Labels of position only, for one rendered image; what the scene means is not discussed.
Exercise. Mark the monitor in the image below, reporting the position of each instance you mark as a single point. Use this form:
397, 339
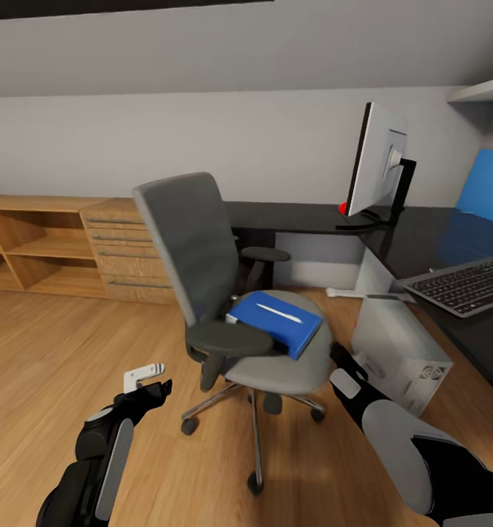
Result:
377, 159

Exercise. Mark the keyboard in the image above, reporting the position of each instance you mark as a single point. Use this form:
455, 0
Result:
464, 290

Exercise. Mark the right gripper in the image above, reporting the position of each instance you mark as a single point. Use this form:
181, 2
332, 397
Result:
340, 355

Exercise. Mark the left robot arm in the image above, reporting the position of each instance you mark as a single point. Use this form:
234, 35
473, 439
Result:
87, 491

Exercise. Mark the room divider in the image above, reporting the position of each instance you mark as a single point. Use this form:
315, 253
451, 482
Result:
477, 195

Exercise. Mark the swivel chair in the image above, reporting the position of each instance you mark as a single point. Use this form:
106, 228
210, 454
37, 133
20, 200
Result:
187, 222

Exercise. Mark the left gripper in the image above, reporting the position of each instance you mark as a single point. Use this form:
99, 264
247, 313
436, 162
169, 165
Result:
148, 397

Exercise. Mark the folder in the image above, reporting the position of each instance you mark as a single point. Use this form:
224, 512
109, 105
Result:
291, 337

